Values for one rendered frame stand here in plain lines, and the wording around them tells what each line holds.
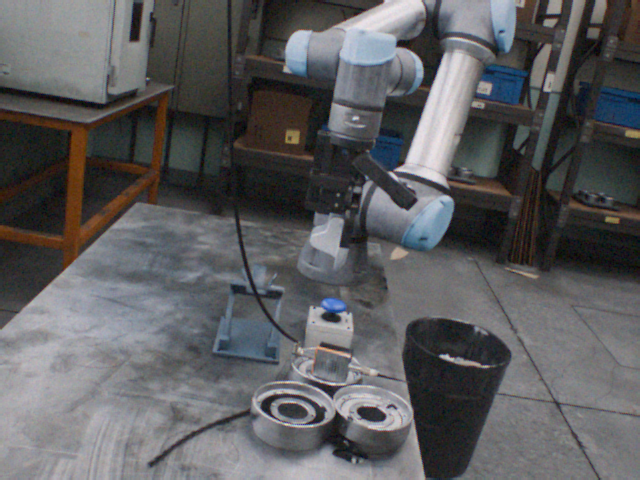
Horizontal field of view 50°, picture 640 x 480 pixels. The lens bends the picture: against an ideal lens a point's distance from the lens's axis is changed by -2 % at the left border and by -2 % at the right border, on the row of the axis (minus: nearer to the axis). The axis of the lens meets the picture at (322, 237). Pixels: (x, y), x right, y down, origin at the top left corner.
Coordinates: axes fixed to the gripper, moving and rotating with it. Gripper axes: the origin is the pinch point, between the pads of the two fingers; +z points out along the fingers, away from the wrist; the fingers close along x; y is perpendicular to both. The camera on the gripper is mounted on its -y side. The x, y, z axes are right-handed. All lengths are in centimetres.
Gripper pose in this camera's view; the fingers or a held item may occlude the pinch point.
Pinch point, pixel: (341, 263)
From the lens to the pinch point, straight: 108.5
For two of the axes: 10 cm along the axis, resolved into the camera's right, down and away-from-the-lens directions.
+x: -0.4, 3.0, -9.5
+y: -9.8, -1.8, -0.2
